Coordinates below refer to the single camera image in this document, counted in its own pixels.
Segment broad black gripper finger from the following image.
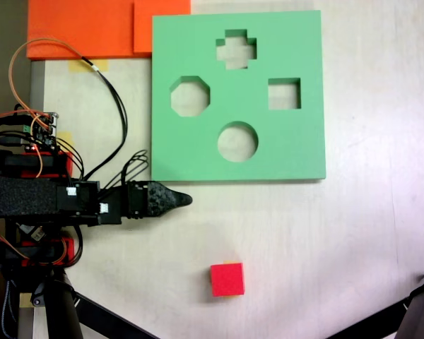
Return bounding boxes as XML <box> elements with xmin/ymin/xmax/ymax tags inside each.
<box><xmin>147</xmin><ymin>180</ymin><xmax>194</xmax><ymax>218</ymax></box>

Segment red square block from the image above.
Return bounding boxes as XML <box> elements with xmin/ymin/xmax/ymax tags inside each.
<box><xmin>210</xmin><ymin>262</ymin><xmax>246</xmax><ymax>297</ymax></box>

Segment large orange block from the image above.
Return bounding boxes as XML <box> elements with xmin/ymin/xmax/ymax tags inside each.
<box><xmin>26</xmin><ymin>0</ymin><xmax>153</xmax><ymax>59</ymax></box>

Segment green shape sorter board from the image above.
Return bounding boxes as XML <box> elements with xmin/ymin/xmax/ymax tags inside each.
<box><xmin>151</xmin><ymin>9</ymin><xmax>327</xmax><ymax>183</ymax></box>

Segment red base clamp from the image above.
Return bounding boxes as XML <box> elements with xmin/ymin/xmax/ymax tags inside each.
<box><xmin>20</xmin><ymin>237</ymin><xmax>75</xmax><ymax>266</ymax></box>
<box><xmin>19</xmin><ymin>150</ymin><xmax>74</xmax><ymax>178</ymax></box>

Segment black circuit board with inductor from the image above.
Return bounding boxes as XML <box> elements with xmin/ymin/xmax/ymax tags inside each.
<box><xmin>19</xmin><ymin>224</ymin><xmax>46</xmax><ymax>243</ymax></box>

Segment circuit board with green terminal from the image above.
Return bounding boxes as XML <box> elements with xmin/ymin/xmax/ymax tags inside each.
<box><xmin>20</xmin><ymin>112</ymin><xmax>60</xmax><ymax>153</ymax></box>

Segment thin black tripod strut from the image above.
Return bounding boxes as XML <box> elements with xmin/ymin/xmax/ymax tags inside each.
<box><xmin>72</xmin><ymin>291</ymin><xmax>160</xmax><ymax>339</ymax></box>
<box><xmin>325</xmin><ymin>295</ymin><xmax>411</xmax><ymax>339</ymax></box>

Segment thick black tripod leg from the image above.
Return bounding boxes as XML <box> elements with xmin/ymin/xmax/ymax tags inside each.
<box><xmin>30</xmin><ymin>268</ymin><xmax>84</xmax><ymax>339</ymax></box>
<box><xmin>397</xmin><ymin>265</ymin><xmax>424</xmax><ymax>339</ymax></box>

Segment wide yellow tape mark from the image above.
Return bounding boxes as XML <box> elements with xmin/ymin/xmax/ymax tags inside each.
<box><xmin>69</xmin><ymin>59</ymin><xmax>110</xmax><ymax>73</ymax></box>

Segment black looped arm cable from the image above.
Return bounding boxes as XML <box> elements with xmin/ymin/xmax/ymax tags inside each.
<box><xmin>102</xmin><ymin>150</ymin><xmax>150</xmax><ymax>194</ymax></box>

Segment long black motor cable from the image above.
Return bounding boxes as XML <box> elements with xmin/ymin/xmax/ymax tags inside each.
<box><xmin>80</xmin><ymin>54</ymin><xmax>129</xmax><ymax>181</ymax></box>

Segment short orange wires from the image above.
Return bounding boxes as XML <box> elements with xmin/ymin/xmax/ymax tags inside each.
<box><xmin>0</xmin><ymin>222</ymin><xmax>68</xmax><ymax>265</ymax></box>

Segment braided blue white cable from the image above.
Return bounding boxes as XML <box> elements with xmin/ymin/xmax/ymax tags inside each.
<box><xmin>1</xmin><ymin>280</ymin><xmax>19</xmax><ymax>339</ymax></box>

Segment long orange wire loop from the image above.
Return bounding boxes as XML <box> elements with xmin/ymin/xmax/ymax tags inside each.
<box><xmin>8</xmin><ymin>37</ymin><xmax>84</xmax><ymax>119</ymax></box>

